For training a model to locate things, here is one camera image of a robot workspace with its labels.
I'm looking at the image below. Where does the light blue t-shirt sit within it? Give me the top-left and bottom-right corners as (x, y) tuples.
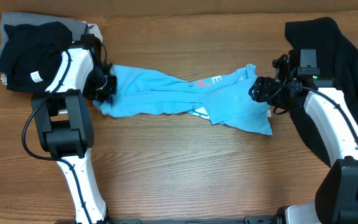
(93, 64), (272, 135)

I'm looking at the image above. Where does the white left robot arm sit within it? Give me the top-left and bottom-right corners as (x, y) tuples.
(28, 34), (117, 223)

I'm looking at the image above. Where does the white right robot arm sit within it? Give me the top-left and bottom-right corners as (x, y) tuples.
(249, 49), (358, 223)

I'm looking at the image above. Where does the black polo shirt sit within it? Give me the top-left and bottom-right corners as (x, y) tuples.
(283, 17), (358, 169)

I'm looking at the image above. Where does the grey folded shirt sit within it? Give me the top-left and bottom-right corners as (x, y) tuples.
(1, 12), (86, 41)

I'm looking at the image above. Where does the black folded shirt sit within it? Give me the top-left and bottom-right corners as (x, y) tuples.
(0, 22), (73, 93)

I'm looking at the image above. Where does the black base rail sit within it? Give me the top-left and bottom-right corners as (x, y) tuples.
(107, 215), (284, 224)

